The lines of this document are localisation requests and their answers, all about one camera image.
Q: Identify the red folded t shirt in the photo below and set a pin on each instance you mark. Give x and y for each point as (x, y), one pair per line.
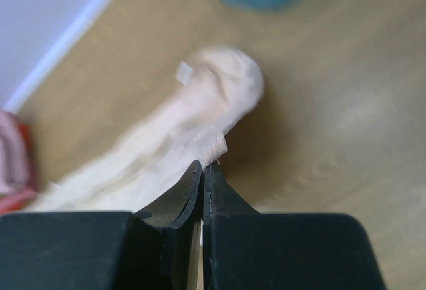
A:
(18, 202)

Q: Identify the beige t shirt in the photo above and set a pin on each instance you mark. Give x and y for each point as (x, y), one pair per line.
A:
(218, 87)

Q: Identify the aluminium table frame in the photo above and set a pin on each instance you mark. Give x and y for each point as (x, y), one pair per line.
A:
(35, 36)

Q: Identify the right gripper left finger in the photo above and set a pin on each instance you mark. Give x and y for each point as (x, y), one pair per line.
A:
(167, 208)

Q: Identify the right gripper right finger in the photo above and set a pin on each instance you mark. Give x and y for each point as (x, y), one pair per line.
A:
(220, 197)

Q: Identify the plain pink folded t shirt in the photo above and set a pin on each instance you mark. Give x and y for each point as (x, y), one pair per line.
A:
(17, 173)

